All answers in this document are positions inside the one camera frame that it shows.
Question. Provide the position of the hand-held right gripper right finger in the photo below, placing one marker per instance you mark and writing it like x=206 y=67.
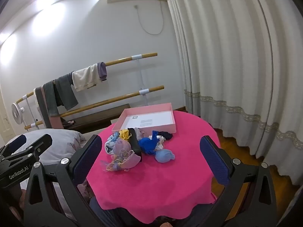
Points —
x=214 y=160

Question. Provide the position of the purple cloth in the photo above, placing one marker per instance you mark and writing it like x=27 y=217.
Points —
x=102 y=71

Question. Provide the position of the dark grey cloth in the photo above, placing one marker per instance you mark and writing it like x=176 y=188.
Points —
x=67 y=94

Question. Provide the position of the white barre post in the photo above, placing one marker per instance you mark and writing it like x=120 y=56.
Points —
x=141 y=75
x=24 y=97

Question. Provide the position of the black cloth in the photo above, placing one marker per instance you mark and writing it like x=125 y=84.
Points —
x=133 y=144

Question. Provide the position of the white door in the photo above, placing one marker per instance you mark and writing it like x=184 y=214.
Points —
x=4 y=127

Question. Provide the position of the light blue sock ball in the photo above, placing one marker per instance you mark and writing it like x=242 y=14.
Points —
x=164 y=156

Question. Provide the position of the pink cardboard box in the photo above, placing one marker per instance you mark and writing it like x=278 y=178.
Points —
x=167 y=128

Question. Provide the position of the white paper sheet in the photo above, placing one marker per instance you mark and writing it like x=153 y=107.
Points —
x=161 y=119

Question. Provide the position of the white floral cloth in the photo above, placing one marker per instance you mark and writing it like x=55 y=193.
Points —
x=161 y=143

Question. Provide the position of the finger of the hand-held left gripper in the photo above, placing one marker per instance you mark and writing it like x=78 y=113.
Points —
x=15 y=144
x=42 y=143

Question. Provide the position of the grey bedding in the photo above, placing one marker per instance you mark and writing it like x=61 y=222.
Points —
x=64 y=144

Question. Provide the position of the cream cloth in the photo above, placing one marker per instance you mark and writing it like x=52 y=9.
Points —
x=85 y=78

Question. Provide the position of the white and blue cloth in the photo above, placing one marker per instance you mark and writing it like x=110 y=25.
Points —
x=110 y=146

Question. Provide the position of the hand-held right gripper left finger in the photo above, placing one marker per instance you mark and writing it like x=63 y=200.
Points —
x=87 y=158

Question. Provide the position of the cream curtain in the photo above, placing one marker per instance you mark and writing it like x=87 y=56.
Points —
x=236 y=63

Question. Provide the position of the wooden barre rail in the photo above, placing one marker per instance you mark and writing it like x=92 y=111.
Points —
x=118 y=60
x=106 y=101

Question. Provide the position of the navy cloth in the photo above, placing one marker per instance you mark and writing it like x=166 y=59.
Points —
x=167 y=136

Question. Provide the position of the pink mesh pouch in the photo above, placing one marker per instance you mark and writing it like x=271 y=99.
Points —
x=123 y=150

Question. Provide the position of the yellow crochet piece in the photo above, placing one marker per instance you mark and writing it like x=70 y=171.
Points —
x=125 y=134

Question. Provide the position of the dark wooden cabinet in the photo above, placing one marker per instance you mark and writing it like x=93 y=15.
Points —
x=94 y=119

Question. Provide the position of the mauve cloth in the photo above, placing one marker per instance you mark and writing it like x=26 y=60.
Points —
x=55 y=121

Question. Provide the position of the white fan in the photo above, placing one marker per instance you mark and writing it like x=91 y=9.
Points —
x=16 y=113

